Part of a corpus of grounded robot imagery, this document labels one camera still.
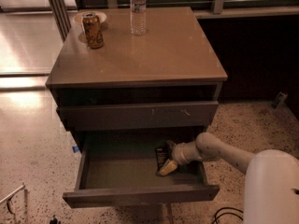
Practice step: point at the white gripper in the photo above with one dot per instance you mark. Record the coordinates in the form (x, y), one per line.
(179, 153)

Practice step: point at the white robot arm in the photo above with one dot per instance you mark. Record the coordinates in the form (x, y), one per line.
(271, 176)

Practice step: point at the closed grey top drawer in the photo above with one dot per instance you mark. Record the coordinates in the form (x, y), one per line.
(137, 116)

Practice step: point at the black rxbar chocolate bar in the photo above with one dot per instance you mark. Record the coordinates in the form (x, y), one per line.
(162, 155)

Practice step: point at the metal rod bottom left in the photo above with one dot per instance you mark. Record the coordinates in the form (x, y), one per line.
(8, 199)

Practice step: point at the clear plastic water bottle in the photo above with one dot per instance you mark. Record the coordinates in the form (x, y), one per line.
(138, 16)

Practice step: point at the small grey floor outlet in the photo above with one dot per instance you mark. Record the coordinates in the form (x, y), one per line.
(280, 99)

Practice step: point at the grey drawer cabinet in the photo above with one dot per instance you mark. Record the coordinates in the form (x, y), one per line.
(172, 62)

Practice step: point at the small white plate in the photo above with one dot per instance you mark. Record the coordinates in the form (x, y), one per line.
(78, 18)

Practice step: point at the open grey middle drawer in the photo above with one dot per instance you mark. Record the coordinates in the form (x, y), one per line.
(119, 168)

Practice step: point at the blue tape piece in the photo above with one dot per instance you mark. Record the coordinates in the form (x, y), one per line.
(75, 149)

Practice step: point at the orange drink can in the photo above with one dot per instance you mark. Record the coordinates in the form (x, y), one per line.
(92, 30)

